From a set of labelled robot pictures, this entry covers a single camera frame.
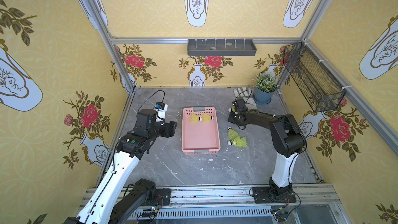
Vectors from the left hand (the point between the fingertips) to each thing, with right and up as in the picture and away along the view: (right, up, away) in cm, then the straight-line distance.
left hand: (172, 122), depth 74 cm
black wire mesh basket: (+78, +16, +9) cm, 80 cm away
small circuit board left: (-10, -42, -2) cm, 43 cm away
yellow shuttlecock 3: (+33, -10, +21) cm, 40 cm away
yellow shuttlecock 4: (+35, -13, +13) cm, 40 cm away
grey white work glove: (+48, +15, +44) cm, 67 cm away
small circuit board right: (+51, -42, -2) cm, 66 cm away
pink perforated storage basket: (+13, -13, +22) cm, 28 cm away
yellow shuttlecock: (+17, -1, +25) cm, 31 cm away
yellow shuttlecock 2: (+9, -1, +25) cm, 27 cm away
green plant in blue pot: (+55, +20, +26) cm, 64 cm away
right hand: (+33, -2, +28) cm, 43 cm away
